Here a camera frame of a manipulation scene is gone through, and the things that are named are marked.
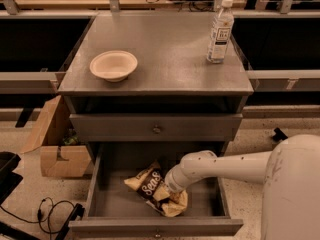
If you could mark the brown chip bag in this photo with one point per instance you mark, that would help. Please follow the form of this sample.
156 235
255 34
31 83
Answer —
150 185

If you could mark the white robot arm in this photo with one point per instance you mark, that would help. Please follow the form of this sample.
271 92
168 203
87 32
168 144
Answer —
289 174

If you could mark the grey drawer cabinet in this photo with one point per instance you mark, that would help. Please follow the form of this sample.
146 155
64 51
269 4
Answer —
173 75

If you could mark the closed grey top drawer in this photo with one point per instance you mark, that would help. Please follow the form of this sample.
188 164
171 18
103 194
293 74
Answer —
156 127

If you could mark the open grey middle drawer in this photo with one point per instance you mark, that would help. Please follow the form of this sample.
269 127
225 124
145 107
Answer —
115 210

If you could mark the white paper bowl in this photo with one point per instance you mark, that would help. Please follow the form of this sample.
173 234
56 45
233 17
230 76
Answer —
113 66

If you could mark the cardboard box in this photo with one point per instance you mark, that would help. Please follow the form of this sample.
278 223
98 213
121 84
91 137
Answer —
61 155

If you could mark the clear plastic water bottle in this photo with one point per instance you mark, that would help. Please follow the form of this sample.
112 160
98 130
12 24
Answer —
221 29

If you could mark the black stand legs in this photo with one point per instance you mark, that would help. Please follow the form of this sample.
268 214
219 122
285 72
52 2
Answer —
279 135

